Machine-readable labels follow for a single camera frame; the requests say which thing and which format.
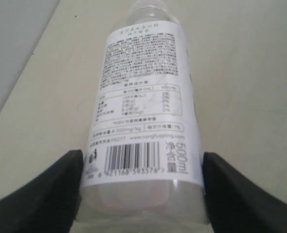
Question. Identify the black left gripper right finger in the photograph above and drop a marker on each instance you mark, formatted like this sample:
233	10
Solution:
237	205

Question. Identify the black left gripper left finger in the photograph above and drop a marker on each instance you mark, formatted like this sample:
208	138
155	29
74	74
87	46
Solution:
48	203

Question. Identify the white label tea bottle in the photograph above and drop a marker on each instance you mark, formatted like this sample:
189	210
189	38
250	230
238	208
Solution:
143	158

